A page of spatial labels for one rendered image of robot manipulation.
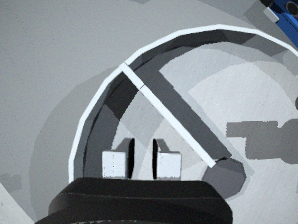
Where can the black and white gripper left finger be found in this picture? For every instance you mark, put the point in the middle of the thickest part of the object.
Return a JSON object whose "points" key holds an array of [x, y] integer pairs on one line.
{"points": [[116, 162]]}

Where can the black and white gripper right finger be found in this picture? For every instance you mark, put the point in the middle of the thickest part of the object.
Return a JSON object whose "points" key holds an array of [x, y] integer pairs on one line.
{"points": [[166, 164]]}

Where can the blue square crate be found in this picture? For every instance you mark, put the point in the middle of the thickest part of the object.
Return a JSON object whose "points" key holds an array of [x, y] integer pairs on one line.
{"points": [[278, 14]]}

